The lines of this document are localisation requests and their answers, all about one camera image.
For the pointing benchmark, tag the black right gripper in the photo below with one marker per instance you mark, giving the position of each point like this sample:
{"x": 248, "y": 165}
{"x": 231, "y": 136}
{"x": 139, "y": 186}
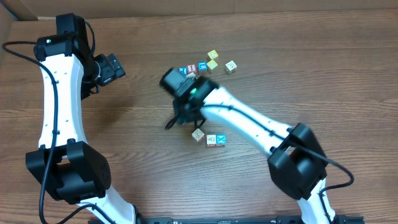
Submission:
{"x": 181, "y": 116}

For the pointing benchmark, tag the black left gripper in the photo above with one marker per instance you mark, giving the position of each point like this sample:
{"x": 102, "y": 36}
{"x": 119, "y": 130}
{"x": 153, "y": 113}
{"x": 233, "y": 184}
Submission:
{"x": 115, "y": 65}

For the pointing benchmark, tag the wooden O block green side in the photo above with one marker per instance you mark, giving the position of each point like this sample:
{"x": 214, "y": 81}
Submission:
{"x": 198, "y": 135}

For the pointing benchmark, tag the wooden block red side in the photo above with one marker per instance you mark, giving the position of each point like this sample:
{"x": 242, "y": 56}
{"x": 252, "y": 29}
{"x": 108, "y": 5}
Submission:
{"x": 211, "y": 140}

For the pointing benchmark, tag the blue X letter block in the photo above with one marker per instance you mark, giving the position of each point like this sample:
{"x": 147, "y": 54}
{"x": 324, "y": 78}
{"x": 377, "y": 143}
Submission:
{"x": 220, "y": 140}

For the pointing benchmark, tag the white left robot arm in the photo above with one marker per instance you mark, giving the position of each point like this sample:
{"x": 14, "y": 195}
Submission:
{"x": 65, "y": 165}

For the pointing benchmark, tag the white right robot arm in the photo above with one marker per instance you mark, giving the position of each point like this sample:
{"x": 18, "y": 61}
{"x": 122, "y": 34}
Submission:
{"x": 296, "y": 161}

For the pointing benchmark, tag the wooden W block green side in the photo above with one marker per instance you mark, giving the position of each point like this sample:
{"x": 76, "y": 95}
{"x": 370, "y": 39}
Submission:
{"x": 191, "y": 75}

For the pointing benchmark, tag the blue P letter block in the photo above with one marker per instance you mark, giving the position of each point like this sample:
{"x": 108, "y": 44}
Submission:
{"x": 183, "y": 70}

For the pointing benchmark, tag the red I letter block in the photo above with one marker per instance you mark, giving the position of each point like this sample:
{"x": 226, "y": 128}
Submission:
{"x": 192, "y": 68}

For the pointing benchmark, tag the blue J letter block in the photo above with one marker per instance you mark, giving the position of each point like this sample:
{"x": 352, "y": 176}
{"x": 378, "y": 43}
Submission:
{"x": 202, "y": 67}

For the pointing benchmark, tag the yellow block near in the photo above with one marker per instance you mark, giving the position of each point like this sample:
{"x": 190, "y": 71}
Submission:
{"x": 211, "y": 66}

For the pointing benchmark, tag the yellow block far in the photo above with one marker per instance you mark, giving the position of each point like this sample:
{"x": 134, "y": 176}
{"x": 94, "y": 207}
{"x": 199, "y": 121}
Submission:
{"x": 212, "y": 55}

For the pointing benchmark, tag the wooden block yellow side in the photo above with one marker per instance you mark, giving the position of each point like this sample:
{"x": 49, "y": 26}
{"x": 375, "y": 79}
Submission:
{"x": 230, "y": 67}

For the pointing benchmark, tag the brown cardboard wall panel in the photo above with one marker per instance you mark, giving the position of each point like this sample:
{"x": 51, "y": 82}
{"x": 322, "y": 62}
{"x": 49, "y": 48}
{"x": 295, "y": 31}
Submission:
{"x": 90, "y": 9}

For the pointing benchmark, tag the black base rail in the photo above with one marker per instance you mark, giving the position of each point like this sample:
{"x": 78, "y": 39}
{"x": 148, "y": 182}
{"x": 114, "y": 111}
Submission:
{"x": 296, "y": 219}

